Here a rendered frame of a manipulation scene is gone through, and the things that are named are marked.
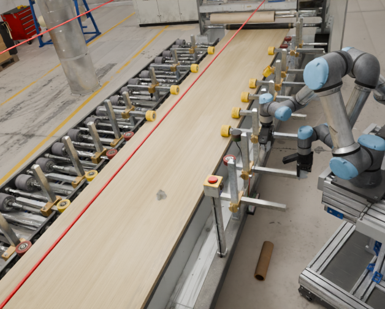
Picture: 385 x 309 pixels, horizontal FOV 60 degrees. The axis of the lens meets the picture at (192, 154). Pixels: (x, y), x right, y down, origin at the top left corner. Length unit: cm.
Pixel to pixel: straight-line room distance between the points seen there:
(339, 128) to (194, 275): 105
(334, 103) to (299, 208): 168
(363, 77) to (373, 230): 69
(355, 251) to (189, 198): 124
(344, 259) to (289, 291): 43
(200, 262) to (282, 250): 97
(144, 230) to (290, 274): 126
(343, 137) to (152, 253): 101
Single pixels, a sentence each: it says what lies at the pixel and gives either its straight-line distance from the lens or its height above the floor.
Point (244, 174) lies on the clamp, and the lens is 203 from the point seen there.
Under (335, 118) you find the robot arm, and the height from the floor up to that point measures 142.
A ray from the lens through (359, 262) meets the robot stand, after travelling 251.
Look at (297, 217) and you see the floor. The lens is 297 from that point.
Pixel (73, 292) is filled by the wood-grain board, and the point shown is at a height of 90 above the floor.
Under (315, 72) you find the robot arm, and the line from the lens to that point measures 145.
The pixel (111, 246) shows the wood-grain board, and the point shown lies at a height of 90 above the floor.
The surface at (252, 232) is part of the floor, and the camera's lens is 285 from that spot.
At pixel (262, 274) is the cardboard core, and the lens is 253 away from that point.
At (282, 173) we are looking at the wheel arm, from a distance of 205.
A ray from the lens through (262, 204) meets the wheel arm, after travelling 190.
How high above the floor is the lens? 219
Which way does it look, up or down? 36 degrees down
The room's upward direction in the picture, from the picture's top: 10 degrees counter-clockwise
